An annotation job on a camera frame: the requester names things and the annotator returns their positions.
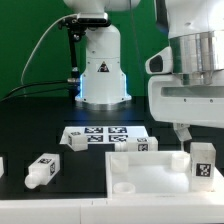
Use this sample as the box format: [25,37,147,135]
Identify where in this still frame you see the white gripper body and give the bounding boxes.
[148,74,224,128]

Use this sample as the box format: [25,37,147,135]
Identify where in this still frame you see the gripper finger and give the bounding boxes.
[173,123,192,142]

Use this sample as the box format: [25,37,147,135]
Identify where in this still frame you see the white square tabletop tray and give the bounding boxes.
[105,151,224,200]

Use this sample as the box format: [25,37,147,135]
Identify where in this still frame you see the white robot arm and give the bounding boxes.
[63,0,224,141]

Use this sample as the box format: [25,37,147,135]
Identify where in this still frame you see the white sheet with markers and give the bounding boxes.
[60,126,148,144]

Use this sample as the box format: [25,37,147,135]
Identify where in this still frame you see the white left fence piece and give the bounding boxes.
[0,157,4,178]

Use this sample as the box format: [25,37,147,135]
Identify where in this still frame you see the white front fence bar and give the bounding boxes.
[0,197,224,224]

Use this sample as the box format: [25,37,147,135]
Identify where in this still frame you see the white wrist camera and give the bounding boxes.
[145,46,173,74]

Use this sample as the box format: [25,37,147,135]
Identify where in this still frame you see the black camera stand pole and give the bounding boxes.
[68,29,80,102]

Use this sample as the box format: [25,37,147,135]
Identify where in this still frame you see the camera on stand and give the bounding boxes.
[58,12,111,29]

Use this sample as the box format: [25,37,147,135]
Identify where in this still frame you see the grey cable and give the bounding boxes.
[19,13,78,88]

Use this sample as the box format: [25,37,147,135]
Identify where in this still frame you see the black cables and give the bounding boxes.
[0,79,75,103]

